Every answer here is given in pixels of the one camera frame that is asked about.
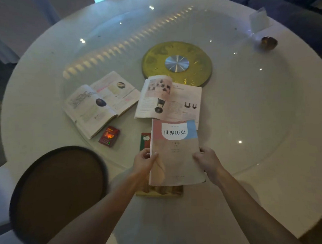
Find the person's right hand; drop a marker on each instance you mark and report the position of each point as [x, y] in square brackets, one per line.
[209, 162]

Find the person's left hand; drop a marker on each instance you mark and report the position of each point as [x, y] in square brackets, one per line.
[142, 163]

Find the person's left thumb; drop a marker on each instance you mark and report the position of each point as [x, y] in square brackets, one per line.
[152, 156]

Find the person's right thumb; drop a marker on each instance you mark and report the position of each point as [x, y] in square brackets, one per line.
[198, 156]

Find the person's left forearm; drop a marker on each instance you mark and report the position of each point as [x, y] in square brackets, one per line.
[88, 224]

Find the person's right forearm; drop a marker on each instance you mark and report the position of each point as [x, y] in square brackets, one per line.
[252, 215]

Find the green and red small box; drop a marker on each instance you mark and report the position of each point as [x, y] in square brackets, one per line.
[145, 141]

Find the yellow book under textbook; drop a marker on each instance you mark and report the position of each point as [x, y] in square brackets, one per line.
[159, 192]

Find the red cigarette pack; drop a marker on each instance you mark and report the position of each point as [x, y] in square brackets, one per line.
[109, 136]

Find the open pink textbook with artifacts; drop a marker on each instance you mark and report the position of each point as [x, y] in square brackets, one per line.
[168, 100]

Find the glass lazy susan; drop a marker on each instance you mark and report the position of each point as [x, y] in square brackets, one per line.
[229, 95]

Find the open textbook with globe pictures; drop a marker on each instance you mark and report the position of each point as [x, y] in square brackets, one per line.
[100, 103]

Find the gold round turntable base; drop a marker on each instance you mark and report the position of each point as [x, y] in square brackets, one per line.
[157, 60]

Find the round dark brown tray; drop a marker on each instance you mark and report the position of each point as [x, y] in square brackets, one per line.
[58, 196]

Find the small brown round object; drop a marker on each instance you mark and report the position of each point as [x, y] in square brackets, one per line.
[269, 43]

